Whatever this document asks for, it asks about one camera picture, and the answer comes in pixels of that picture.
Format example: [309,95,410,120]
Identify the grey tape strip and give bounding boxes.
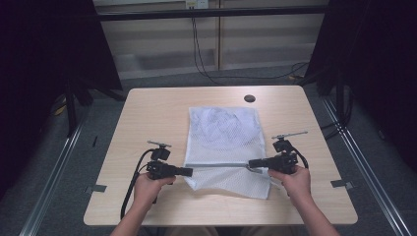
[84,184,108,195]
[329,179,355,191]

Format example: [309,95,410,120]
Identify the black floor cables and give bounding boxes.
[320,88,354,142]

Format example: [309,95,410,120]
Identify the person's left hand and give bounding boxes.
[133,172,177,211]

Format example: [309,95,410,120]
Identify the black hanging wall cables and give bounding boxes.
[191,16,310,87]

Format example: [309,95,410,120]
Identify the black metal stand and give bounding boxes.
[335,72,348,126]

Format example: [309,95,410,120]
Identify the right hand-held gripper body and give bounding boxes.
[266,131,310,175]

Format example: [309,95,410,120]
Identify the white crumpled cloth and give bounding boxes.
[193,107,261,149]

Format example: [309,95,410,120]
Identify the metal floor rail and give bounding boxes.
[322,97,413,236]
[19,121,85,236]

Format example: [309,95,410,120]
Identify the white wall power outlet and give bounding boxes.
[185,0,209,10]

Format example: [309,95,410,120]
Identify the black curtain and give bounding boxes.
[304,0,417,171]
[0,0,123,198]

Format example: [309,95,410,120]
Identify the black horizontal bar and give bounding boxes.
[94,5,328,23]

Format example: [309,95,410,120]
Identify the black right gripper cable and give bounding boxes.
[290,146,310,170]

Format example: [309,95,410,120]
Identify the white mesh laundry bag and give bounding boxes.
[183,105,273,201]

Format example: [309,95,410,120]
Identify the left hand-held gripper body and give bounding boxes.
[146,141,180,181]

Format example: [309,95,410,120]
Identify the person's right hand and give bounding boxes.
[268,165,313,207]

